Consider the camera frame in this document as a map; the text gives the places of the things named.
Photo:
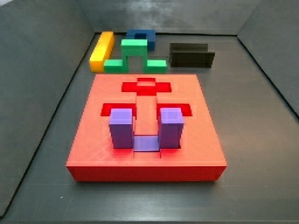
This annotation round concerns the purple U-shaped block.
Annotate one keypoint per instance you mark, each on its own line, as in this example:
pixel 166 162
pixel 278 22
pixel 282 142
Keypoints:
pixel 170 130

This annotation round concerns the red base board with recesses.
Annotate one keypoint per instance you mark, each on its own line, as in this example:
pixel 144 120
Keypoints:
pixel 95 161

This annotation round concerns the blue U-shaped block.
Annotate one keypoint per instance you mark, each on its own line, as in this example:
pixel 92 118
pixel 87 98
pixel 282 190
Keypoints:
pixel 143 34

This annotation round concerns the green arch-shaped block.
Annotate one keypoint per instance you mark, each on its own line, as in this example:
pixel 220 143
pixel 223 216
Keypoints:
pixel 135 48

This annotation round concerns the yellow long bar block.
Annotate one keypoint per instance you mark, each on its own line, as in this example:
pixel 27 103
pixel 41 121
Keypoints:
pixel 101 51

